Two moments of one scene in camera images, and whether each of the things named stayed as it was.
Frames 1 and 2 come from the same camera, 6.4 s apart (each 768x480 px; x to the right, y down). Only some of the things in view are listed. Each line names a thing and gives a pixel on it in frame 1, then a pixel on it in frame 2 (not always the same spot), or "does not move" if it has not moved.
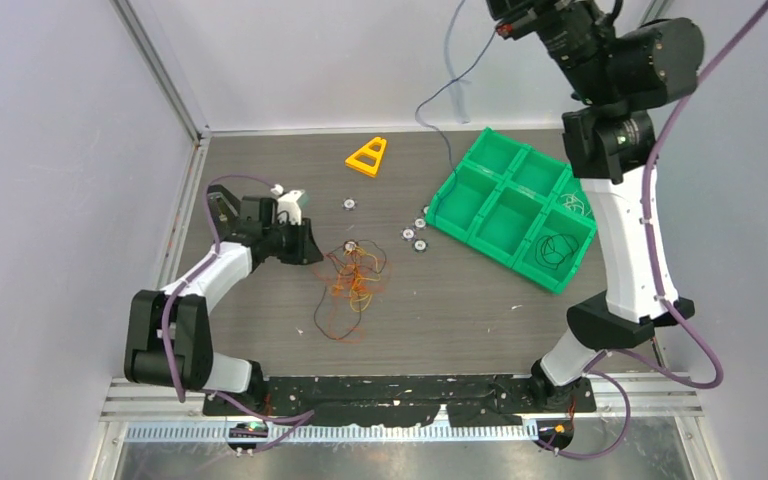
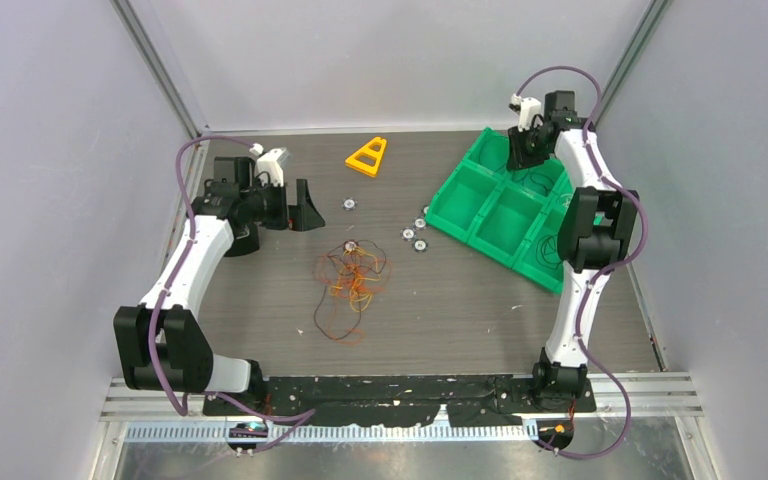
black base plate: x=468 y=401 does not move
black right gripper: x=519 y=18 → x=517 y=159
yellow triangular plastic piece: x=367 y=158 does not move
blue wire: x=437 y=129 → x=547 y=182
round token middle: x=408 y=233 does not move
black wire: x=550 y=251 does not move
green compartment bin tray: x=520 y=206 does not move
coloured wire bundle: x=352 y=274 does not move
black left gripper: x=305 y=250 → x=301 y=217
